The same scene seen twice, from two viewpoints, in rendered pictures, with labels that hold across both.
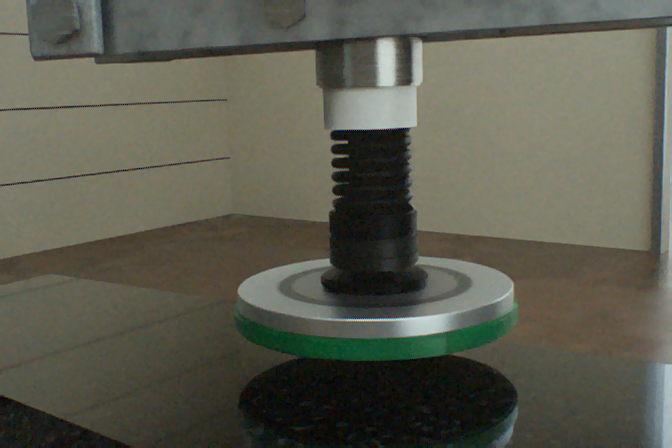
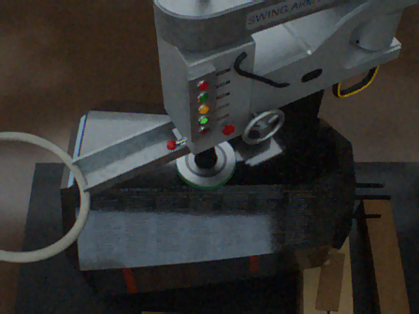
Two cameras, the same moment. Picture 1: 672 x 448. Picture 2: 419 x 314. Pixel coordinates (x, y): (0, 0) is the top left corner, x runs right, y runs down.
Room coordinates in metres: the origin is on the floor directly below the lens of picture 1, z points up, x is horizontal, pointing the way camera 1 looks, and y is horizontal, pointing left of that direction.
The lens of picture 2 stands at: (1.50, -0.60, 2.59)
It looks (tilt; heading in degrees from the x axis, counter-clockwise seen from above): 58 degrees down; 145
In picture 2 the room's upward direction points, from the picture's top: straight up
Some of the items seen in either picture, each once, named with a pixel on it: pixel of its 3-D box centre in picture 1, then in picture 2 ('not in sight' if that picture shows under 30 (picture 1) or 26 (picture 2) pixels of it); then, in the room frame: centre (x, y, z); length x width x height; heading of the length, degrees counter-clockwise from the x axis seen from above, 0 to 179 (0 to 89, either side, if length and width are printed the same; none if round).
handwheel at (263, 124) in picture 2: not in sight; (257, 118); (0.78, 0.08, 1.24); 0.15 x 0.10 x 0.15; 83
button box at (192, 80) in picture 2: not in sight; (200, 106); (0.75, -0.11, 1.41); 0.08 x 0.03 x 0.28; 83
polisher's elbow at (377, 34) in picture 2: not in sight; (373, 14); (0.72, 0.63, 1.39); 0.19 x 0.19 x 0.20
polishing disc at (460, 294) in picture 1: (374, 290); (206, 160); (0.64, -0.03, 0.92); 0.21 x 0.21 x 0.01
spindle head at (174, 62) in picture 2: not in sight; (228, 71); (0.65, 0.05, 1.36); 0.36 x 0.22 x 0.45; 83
